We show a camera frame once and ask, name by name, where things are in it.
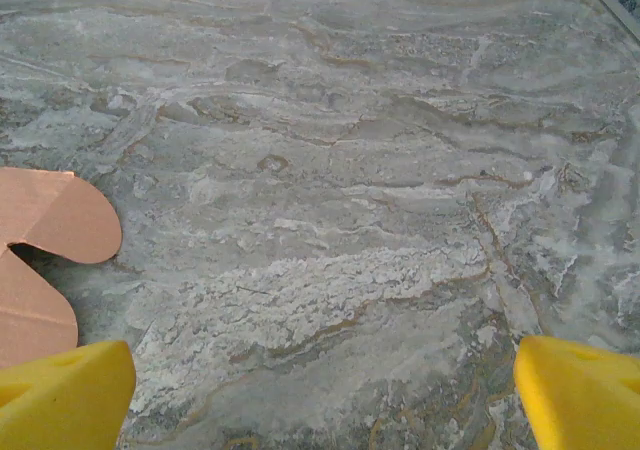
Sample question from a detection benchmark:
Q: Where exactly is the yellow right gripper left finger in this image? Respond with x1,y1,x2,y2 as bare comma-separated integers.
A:
0,340,137,450

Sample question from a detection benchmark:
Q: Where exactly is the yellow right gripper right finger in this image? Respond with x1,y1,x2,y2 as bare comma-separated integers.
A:
514,335,640,450

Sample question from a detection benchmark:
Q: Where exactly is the brown cardboard paper box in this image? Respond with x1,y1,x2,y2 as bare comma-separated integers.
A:
0,167,124,371

